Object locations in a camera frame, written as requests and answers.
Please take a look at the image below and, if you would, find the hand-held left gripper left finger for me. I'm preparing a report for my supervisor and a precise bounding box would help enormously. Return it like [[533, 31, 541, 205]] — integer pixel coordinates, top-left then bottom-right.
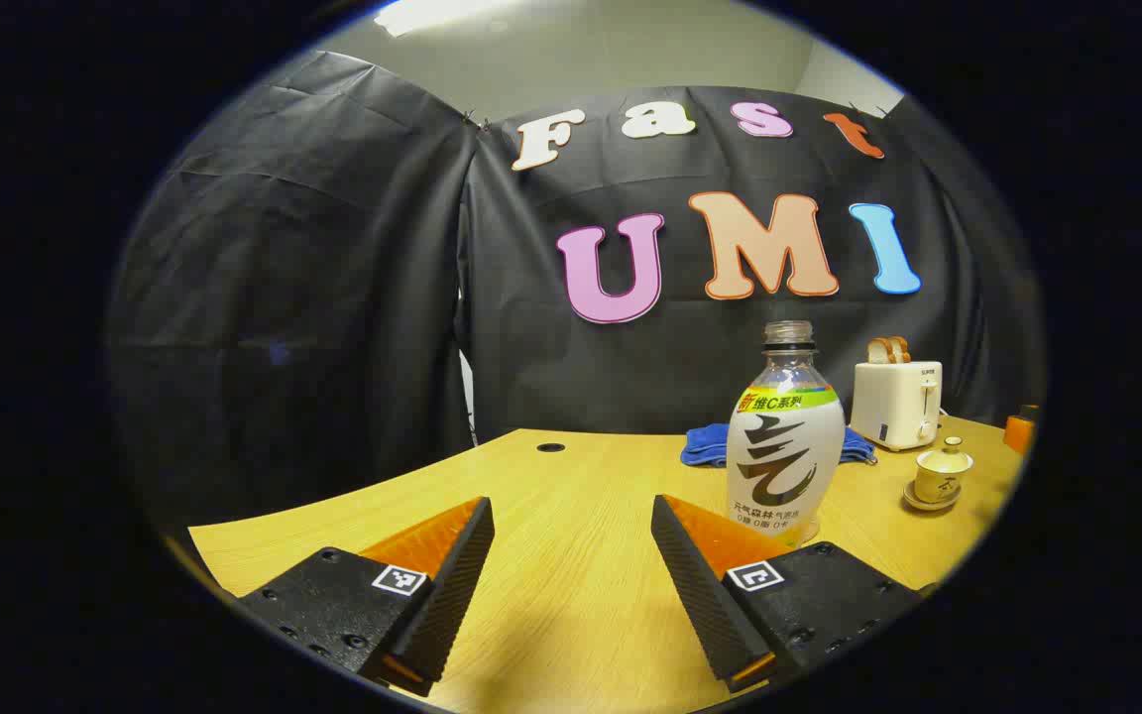
[[237, 496, 496, 698]]

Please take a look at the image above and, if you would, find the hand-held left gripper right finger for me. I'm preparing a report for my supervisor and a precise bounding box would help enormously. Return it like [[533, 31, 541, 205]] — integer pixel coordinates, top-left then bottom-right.
[[650, 494, 929, 695]]

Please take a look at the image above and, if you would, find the cream ceramic teacup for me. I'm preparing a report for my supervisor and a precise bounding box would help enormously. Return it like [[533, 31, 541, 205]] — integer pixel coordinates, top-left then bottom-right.
[[914, 466, 969, 505]]

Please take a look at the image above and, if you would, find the clear plastic water bottle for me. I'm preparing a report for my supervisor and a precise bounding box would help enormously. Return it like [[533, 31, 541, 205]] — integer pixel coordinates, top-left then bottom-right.
[[726, 319, 846, 546]]

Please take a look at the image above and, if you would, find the cream ceramic saucer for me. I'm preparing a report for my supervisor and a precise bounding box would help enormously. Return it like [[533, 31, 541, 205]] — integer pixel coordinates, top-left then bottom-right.
[[903, 483, 962, 514]]

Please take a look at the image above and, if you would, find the cream toaster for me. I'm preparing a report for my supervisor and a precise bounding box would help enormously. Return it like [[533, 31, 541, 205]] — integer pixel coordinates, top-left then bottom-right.
[[850, 360, 944, 452]]

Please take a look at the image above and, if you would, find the blue towel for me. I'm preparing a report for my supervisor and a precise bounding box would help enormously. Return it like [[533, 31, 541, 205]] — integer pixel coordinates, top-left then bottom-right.
[[680, 423, 877, 469]]

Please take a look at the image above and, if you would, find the black backdrop cloth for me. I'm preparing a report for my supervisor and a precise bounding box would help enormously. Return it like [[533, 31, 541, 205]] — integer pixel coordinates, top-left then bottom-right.
[[105, 50, 1048, 527]]

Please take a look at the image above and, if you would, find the ceiling light panel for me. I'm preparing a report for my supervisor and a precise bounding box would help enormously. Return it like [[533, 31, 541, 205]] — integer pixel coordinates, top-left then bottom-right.
[[373, 0, 532, 39]]

